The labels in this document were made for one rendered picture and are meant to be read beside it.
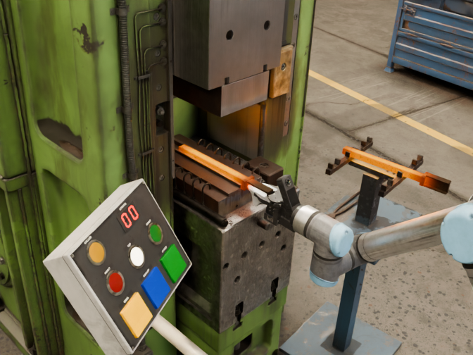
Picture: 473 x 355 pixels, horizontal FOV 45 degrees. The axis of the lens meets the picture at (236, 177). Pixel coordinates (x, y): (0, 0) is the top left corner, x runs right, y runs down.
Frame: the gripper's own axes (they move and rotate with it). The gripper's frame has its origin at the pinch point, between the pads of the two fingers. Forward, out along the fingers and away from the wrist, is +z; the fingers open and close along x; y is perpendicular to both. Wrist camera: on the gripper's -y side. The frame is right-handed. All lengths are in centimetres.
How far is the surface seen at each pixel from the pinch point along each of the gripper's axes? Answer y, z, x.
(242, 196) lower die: 5.6, 2.8, -1.4
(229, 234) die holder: 11.5, -3.2, -13.2
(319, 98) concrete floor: 102, 161, 271
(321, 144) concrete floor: 102, 108, 203
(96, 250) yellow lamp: -16, -12, -66
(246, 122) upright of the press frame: -5.3, 25.3, 22.8
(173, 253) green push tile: -2.2, -11.4, -43.1
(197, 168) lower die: 2.1, 21.3, -4.7
